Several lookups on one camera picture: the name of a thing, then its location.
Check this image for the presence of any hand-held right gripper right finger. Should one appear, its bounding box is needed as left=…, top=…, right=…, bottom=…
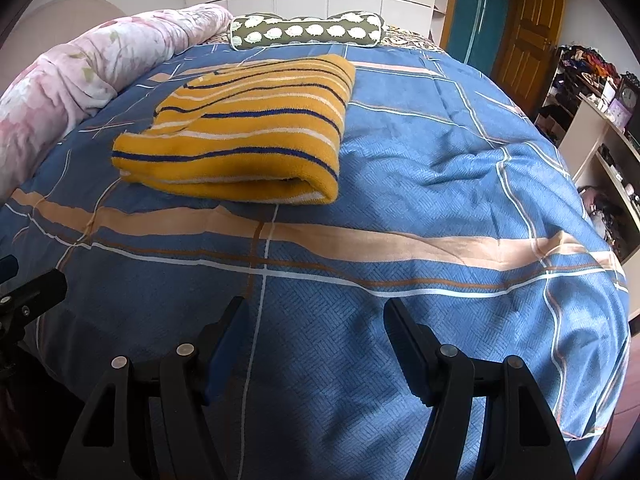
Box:
left=382, top=297, right=578, bottom=480

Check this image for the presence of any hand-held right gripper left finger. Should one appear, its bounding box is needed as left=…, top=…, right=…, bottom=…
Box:
left=57, top=296, right=249, bottom=480

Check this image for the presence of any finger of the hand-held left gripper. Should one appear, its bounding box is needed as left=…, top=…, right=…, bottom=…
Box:
left=0, top=269, right=68, bottom=333
left=0, top=255, right=20, bottom=286

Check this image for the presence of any yellow striped sweater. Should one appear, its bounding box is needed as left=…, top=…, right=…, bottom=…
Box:
left=111, top=54, right=357, bottom=207

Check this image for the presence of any blue plaid bed sheet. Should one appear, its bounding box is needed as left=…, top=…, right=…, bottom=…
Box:
left=0, top=42, right=631, bottom=480

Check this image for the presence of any pink floral quilt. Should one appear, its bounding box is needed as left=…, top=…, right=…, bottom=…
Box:
left=0, top=4, right=233, bottom=201

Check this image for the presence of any pink rounded headboard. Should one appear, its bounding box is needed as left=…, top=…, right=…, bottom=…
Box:
left=20, top=0, right=128, bottom=53

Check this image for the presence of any white shelf unit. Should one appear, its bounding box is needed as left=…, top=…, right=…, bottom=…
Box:
left=532, top=45, right=640, bottom=263

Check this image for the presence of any purple table clock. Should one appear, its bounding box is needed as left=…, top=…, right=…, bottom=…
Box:
left=606, top=72, right=636, bottom=128

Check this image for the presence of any green dotted pillow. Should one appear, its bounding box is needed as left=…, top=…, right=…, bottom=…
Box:
left=229, top=10, right=386, bottom=52

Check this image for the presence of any brown wooden door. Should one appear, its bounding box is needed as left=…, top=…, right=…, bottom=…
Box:
left=492, top=0, right=568, bottom=113

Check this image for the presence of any teal wardrobe door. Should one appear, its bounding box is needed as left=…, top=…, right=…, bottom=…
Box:
left=442, top=0, right=512, bottom=67

